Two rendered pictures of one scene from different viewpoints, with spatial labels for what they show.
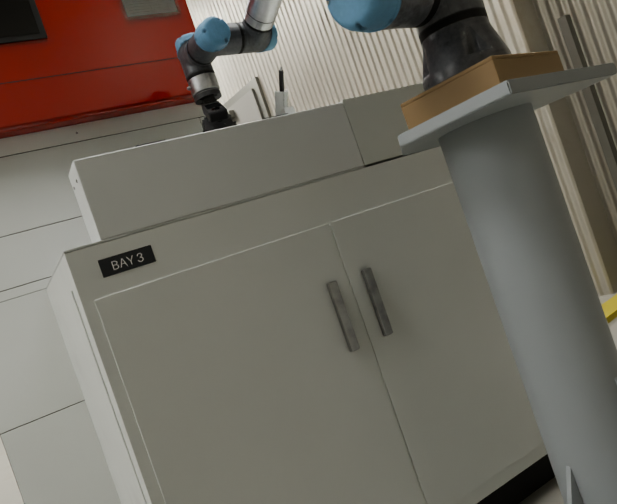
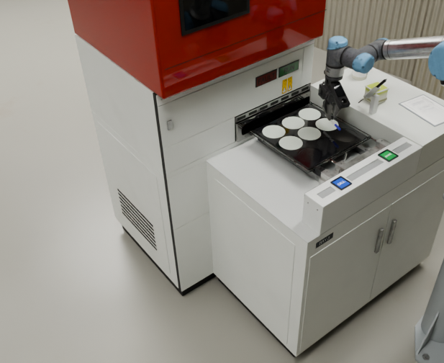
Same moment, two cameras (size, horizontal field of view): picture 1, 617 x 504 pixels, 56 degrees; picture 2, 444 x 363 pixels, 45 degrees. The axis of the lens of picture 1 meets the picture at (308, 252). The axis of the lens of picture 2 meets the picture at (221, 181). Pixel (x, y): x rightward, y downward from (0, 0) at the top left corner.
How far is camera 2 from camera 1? 1.78 m
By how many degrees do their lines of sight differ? 40
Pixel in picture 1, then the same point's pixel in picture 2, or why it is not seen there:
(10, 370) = (183, 202)
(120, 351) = (311, 272)
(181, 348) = (327, 266)
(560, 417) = not seen: outside the picture
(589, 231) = not seen: outside the picture
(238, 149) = (376, 183)
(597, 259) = not seen: outside the picture
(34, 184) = (214, 103)
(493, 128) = not seen: outside the picture
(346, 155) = (411, 172)
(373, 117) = (429, 150)
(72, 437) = (200, 227)
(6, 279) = (190, 158)
